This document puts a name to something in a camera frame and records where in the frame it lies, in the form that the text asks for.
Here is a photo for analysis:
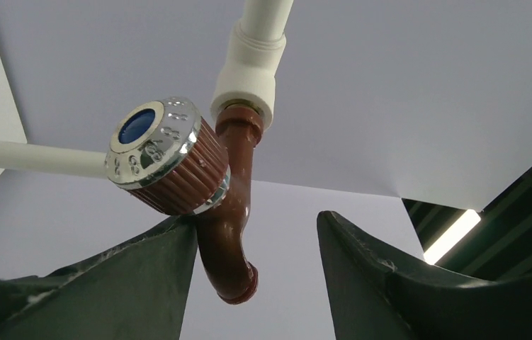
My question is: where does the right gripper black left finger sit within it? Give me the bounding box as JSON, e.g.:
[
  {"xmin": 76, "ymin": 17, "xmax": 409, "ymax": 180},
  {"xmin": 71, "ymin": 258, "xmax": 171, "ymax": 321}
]
[{"xmin": 0, "ymin": 217, "xmax": 197, "ymax": 339}]

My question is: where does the red-brown water faucet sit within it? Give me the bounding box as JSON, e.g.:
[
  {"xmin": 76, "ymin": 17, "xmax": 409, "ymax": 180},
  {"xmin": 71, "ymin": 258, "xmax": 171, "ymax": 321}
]
[{"xmin": 104, "ymin": 97, "xmax": 264, "ymax": 305}]

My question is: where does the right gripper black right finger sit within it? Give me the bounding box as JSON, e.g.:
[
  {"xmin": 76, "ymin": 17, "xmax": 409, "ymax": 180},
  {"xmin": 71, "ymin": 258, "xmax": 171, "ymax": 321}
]
[{"xmin": 317, "ymin": 211, "xmax": 532, "ymax": 339}]

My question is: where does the white pipe frame with tees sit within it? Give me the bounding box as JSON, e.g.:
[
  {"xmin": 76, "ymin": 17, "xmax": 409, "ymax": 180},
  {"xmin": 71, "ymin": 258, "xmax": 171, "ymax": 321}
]
[{"xmin": 0, "ymin": 1, "xmax": 293, "ymax": 188}]

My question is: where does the ceiling light strip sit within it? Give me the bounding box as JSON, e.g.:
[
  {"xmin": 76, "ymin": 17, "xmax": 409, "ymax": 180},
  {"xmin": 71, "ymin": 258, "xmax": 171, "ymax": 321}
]
[{"xmin": 424, "ymin": 209, "xmax": 481, "ymax": 265}]

